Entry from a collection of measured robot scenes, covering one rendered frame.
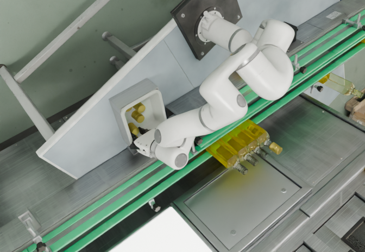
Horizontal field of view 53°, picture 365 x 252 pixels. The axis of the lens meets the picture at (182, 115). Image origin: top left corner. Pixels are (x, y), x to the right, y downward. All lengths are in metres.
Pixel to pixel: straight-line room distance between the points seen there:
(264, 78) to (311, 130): 0.91
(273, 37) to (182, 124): 0.38
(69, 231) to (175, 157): 0.48
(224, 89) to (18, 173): 1.27
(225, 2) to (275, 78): 0.58
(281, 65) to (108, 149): 0.78
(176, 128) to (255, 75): 0.28
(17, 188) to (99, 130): 0.63
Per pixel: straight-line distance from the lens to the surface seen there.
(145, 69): 1.38
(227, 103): 0.97
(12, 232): 1.48
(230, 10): 1.53
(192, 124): 1.07
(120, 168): 1.48
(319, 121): 1.91
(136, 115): 1.40
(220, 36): 1.36
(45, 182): 1.86
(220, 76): 0.96
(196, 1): 1.38
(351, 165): 1.71
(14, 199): 1.87
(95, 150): 1.46
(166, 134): 1.11
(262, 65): 0.98
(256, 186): 1.58
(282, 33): 1.16
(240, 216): 1.50
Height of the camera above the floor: 1.77
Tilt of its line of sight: 39 degrees down
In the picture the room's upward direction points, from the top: 129 degrees clockwise
